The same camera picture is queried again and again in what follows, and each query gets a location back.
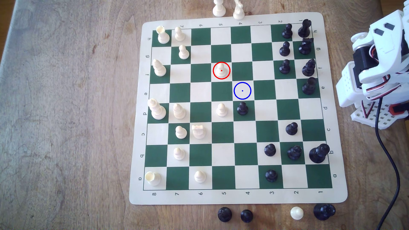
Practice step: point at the white pawn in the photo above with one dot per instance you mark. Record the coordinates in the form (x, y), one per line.
(221, 71)
(179, 155)
(181, 133)
(183, 53)
(221, 111)
(180, 35)
(200, 177)
(297, 213)

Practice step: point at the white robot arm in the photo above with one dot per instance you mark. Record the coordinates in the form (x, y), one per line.
(391, 44)

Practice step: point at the green and cream chess mat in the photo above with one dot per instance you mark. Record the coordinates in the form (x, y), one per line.
(246, 131)

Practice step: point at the white chess piece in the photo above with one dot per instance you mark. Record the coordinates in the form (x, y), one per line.
(219, 9)

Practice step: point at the large black chess piece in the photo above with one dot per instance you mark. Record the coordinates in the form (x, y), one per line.
(323, 212)

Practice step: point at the white knight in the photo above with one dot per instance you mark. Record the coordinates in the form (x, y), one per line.
(199, 132)
(238, 12)

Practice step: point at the white bishop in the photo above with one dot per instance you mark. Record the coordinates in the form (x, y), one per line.
(179, 112)
(159, 69)

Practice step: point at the black pawn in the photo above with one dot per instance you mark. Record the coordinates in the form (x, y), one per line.
(284, 49)
(224, 215)
(246, 216)
(242, 109)
(287, 32)
(291, 129)
(284, 67)
(271, 176)
(270, 150)

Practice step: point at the tall white queen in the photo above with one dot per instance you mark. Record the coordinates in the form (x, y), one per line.
(157, 111)

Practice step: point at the white rook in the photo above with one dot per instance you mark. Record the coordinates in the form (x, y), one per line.
(163, 37)
(153, 179)

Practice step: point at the black pawn row b right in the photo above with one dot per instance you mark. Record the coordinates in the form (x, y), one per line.
(294, 153)

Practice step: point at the black king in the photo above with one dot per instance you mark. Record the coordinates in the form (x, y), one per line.
(309, 87)

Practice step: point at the black bishop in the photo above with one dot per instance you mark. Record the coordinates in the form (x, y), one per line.
(308, 68)

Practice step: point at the black knight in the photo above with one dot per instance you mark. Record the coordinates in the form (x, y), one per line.
(305, 47)

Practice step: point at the black rook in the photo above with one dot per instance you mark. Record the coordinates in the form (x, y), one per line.
(304, 29)

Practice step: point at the red clamp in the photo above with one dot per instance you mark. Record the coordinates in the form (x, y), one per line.
(396, 109)

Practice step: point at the white perforated base plate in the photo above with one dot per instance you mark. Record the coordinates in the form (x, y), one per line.
(383, 120)

